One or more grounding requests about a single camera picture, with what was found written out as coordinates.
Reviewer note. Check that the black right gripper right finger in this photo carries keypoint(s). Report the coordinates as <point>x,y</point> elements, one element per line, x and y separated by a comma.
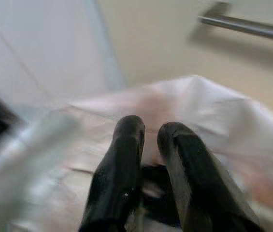
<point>199,174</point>

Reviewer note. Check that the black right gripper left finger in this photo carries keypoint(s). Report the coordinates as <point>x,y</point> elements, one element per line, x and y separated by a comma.
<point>117,169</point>

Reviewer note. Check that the light cream garment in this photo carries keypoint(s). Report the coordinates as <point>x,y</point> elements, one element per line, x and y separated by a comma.
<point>211,108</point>

